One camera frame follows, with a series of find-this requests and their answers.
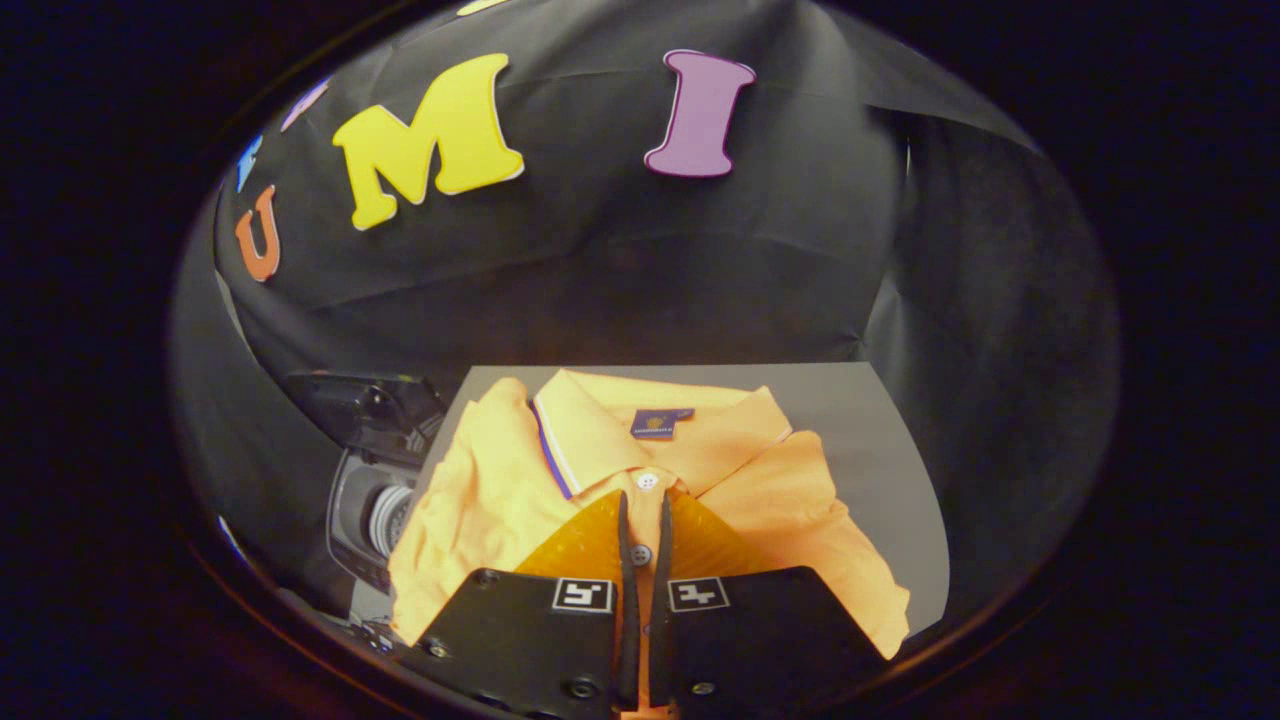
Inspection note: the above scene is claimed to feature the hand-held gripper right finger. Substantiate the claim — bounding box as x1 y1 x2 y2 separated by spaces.
648 488 891 720

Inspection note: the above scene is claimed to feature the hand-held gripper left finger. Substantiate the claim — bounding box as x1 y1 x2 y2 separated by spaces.
400 488 641 720

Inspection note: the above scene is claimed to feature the orange polo shirt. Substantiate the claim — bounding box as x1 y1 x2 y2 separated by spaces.
388 368 911 720

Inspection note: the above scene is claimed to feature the dark washing machine lid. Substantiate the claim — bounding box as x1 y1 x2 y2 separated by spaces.
285 370 448 466

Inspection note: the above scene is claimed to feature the grey cabinet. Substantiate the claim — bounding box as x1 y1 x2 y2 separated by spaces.
405 363 951 641

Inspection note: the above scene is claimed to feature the black backdrop cloth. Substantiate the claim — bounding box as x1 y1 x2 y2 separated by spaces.
165 0 1121 621

